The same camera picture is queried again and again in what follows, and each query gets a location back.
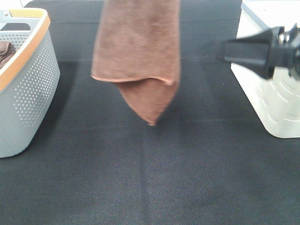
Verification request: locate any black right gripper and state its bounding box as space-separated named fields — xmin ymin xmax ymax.
xmin=216 ymin=23 xmax=300 ymax=81

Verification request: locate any brown microfibre towel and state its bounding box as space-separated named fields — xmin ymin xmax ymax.
xmin=91 ymin=0 xmax=180 ymax=126

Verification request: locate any brown towel in basket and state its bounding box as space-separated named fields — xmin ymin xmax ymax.
xmin=0 ymin=41 xmax=16 ymax=69

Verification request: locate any white storage bin grey rim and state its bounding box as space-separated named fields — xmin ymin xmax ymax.
xmin=231 ymin=0 xmax=300 ymax=138

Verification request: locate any black fabric table mat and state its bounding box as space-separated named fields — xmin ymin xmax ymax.
xmin=0 ymin=0 xmax=300 ymax=225

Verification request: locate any grey perforated laundry basket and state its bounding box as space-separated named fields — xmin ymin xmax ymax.
xmin=0 ymin=8 xmax=60 ymax=158

